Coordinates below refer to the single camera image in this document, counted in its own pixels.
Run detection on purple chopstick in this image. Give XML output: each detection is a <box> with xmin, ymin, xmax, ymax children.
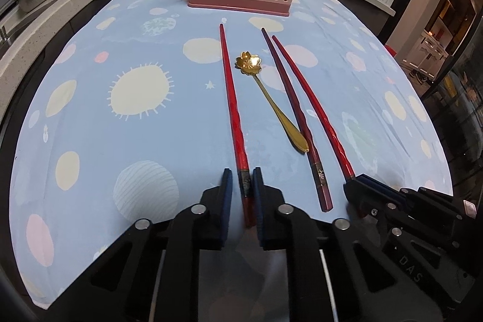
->
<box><xmin>261</xmin><ymin>28</ymin><xmax>333</xmax><ymax>212</ymax></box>

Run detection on chrome sink faucet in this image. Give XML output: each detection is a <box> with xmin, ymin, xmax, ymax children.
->
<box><xmin>0</xmin><ymin>25</ymin><xmax>9</xmax><ymax>43</ymax></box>

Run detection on blue polka dot tablecloth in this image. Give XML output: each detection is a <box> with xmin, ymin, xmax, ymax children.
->
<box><xmin>9</xmin><ymin>0</ymin><xmax>452</xmax><ymax>308</ymax></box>

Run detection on red chopstick group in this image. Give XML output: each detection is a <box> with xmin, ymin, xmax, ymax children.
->
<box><xmin>272</xmin><ymin>35</ymin><xmax>355</xmax><ymax>180</ymax></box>

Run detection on gold flower spoon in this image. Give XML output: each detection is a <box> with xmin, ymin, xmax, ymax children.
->
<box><xmin>235</xmin><ymin>52</ymin><xmax>309</xmax><ymax>154</ymax></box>

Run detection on red chopstick pair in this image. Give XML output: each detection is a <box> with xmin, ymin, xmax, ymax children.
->
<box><xmin>219</xmin><ymin>24</ymin><xmax>256</xmax><ymax>228</ymax></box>

